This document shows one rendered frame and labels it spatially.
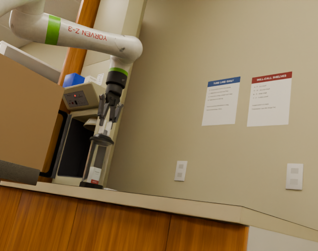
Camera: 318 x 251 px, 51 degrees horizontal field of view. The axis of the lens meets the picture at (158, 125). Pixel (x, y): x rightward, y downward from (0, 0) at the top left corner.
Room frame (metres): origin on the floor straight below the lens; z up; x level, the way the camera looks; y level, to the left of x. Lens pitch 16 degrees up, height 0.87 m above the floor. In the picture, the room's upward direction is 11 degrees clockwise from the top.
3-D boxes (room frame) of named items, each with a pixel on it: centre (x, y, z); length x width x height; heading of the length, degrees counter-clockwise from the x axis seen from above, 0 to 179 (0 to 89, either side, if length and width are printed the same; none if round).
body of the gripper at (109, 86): (1.44, 0.23, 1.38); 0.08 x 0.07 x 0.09; 136
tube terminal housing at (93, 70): (1.93, 0.34, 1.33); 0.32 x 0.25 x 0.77; 46
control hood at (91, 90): (1.79, 0.47, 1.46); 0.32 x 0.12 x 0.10; 46
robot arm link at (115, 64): (1.43, 0.23, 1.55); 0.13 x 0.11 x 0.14; 21
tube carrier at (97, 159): (1.44, 0.23, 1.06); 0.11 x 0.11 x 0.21
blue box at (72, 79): (1.86, 0.54, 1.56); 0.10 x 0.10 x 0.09; 46
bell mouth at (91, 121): (1.89, 0.35, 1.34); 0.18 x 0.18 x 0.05
